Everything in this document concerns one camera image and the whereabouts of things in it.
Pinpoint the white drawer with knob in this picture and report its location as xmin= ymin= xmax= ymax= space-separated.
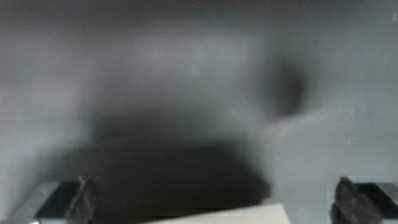
xmin=144 ymin=204 xmax=291 ymax=224

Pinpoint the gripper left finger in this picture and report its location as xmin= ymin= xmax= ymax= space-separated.
xmin=0 ymin=178 xmax=99 ymax=224

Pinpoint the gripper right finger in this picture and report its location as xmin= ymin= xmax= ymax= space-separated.
xmin=328 ymin=177 xmax=398 ymax=224

